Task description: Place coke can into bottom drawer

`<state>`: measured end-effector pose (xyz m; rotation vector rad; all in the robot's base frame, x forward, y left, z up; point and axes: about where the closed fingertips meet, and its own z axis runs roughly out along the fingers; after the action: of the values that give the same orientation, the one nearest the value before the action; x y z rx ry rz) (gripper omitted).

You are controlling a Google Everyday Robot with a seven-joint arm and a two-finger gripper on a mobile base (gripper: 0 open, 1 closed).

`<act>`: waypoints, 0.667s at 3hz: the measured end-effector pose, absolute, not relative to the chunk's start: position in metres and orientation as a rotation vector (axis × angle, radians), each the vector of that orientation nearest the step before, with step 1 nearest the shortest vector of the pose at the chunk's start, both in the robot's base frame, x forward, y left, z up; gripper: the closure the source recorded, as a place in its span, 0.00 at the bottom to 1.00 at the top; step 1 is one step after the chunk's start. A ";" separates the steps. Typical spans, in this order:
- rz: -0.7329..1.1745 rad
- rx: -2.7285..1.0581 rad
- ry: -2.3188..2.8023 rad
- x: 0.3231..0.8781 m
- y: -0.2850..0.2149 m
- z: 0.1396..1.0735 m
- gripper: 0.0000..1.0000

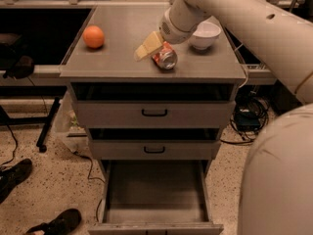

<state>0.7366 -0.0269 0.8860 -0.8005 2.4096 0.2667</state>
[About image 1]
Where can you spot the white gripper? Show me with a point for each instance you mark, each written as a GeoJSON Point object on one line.
{"type": "Point", "coordinates": [175, 31]}

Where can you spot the red coke can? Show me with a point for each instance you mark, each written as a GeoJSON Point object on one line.
{"type": "Point", "coordinates": [166, 58]}

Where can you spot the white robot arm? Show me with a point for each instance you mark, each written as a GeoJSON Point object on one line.
{"type": "Point", "coordinates": [277, 186]}

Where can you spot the top grey drawer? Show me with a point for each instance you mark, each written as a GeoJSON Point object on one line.
{"type": "Point", "coordinates": [108, 104]}

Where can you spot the grey drawer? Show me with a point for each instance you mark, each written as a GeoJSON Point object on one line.
{"type": "Point", "coordinates": [108, 104]}
{"type": "Point", "coordinates": [154, 143]}
{"type": "Point", "coordinates": [155, 198]}

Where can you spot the grey drawer cabinet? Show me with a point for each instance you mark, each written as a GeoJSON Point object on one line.
{"type": "Point", "coordinates": [125, 27]}

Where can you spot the middle grey drawer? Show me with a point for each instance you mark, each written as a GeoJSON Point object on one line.
{"type": "Point", "coordinates": [154, 143]}

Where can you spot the bottom grey drawer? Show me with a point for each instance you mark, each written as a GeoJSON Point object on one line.
{"type": "Point", "coordinates": [155, 198]}

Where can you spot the white bowl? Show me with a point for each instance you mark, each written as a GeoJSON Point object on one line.
{"type": "Point", "coordinates": [205, 35]}

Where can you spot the orange fruit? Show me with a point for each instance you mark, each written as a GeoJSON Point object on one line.
{"type": "Point", "coordinates": [93, 37]}

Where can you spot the clear plastic bag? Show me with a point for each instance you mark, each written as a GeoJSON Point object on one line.
{"type": "Point", "coordinates": [66, 127]}

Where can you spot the black table leg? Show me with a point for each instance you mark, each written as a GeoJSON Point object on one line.
{"type": "Point", "coordinates": [45, 121]}

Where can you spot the black shoe upper left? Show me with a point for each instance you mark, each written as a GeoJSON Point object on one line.
{"type": "Point", "coordinates": [12, 177]}

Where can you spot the black shoe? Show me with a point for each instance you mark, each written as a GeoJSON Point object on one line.
{"type": "Point", "coordinates": [12, 177]}
{"type": "Point", "coordinates": [66, 222]}

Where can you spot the black shoe lower left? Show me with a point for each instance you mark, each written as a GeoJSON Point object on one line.
{"type": "Point", "coordinates": [66, 222]}

